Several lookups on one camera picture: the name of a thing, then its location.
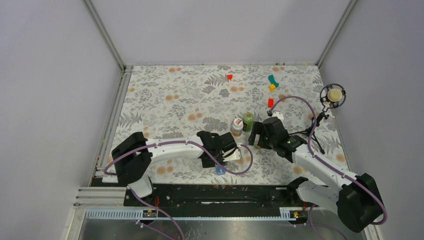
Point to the floral patterned table mat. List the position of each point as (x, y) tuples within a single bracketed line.
[(174, 101)]

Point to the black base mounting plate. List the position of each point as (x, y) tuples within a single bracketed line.
[(213, 200)]

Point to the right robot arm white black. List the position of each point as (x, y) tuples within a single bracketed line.
[(355, 199)]

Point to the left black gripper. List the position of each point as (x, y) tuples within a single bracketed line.
[(206, 162)]

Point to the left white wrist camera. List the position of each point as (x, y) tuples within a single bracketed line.
[(232, 155)]

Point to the white cap pill bottle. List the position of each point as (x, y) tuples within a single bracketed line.
[(237, 127)]

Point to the microphone on tripod stand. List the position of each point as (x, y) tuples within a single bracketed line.
[(331, 96)]

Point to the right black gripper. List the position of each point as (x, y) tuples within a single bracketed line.
[(256, 129)]

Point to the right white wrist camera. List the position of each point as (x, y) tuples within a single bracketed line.
[(276, 114)]

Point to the green pill bottle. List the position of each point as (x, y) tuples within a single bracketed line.
[(248, 121)]

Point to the red rectangular block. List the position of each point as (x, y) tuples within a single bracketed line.
[(270, 102)]

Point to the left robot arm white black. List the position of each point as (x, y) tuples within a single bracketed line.
[(132, 157)]

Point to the yellow cube block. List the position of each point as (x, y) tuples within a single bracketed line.
[(272, 87)]

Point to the blue weekly pill organizer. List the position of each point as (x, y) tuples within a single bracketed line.
[(219, 170)]

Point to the teal curved block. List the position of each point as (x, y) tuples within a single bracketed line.
[(272, 80)]

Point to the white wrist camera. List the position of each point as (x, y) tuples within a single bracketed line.
[(232, 155), (276, 114)]

